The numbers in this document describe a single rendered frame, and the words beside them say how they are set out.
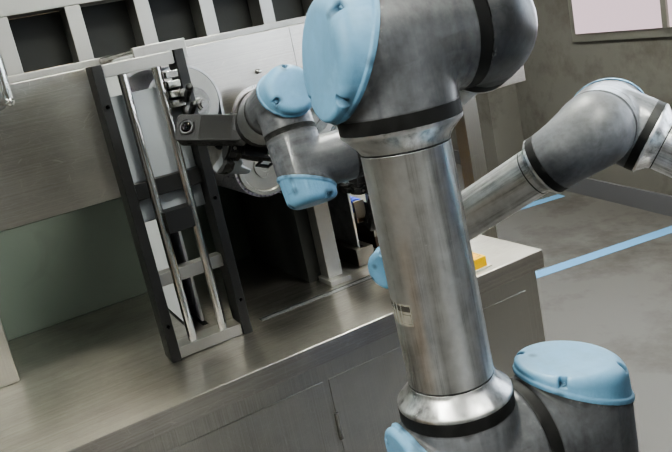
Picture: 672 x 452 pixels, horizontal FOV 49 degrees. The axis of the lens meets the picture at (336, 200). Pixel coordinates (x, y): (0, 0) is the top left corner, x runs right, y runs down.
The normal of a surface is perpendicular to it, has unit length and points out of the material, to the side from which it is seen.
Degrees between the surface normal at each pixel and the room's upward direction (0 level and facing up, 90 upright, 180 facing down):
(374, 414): 90
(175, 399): 0
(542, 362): 8
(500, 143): 90
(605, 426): 87
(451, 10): 73
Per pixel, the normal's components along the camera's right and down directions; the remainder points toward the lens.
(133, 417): -0.20, -0.95
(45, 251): 0.47, 0.11
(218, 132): -0.18, -0.28
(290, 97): 0.38, -0.23
